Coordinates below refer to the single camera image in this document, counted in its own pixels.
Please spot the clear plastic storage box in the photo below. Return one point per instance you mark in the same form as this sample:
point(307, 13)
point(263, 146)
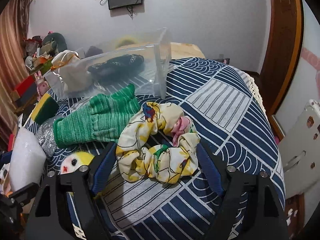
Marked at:
point(152, 80)

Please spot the yellow curved headboard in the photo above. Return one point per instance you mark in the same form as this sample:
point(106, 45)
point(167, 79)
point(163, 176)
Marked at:
point(125, 41)

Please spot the blue patterned tablecloth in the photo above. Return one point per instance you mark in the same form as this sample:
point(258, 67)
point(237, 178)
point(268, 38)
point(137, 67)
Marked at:
point(231, 122)

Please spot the yellow and green sponge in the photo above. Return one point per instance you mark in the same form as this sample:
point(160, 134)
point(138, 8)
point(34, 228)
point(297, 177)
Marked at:
point(46, 108)

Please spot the white foam block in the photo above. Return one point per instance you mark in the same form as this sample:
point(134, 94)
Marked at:
point(27, 160)

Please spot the green cardboard box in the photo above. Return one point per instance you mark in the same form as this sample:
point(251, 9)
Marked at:
point(43, 68)

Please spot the black and white sock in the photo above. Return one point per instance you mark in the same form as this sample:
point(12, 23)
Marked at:
point(121, 66)

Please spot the red box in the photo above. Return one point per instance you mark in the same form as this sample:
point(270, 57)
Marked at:
point(22, 87)

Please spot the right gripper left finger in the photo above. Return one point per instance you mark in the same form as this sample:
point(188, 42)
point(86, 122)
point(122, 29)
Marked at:
point(50, 217)

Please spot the dark clothing pile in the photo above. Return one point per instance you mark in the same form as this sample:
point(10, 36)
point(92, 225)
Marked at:
point(92, 51)

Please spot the grey-green plush toy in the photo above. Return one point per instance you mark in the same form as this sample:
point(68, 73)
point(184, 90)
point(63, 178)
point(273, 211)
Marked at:
point(54, 43)

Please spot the white sticker-covered appliance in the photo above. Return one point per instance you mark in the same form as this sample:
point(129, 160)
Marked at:
point(300, 150)

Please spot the grey glove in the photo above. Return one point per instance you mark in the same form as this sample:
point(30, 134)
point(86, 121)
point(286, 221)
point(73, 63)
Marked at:
point(46, 139)

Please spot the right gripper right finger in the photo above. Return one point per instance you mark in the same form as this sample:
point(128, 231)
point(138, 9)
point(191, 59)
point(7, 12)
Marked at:
point(263, 216)

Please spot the yellow plush toy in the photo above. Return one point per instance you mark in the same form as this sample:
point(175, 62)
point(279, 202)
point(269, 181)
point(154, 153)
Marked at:
point(72, 162)

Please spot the cream drawstring pouch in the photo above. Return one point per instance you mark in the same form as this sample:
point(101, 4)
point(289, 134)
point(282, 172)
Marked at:
point(72, 71)

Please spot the green knitted glove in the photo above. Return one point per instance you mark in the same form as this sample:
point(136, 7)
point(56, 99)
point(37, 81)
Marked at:
point(102, 119)

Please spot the floral fabric scrunchie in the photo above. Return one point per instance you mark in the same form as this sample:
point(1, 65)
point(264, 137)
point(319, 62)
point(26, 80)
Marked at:
point(160, 143)

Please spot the brown wooden door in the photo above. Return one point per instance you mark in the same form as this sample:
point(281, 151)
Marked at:
point(283, 51)

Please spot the striped orange curtain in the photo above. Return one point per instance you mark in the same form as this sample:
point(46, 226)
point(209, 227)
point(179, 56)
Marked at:
point(14, 30)

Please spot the pink bunny toy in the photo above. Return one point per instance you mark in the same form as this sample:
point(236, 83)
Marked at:
point(41, 84)

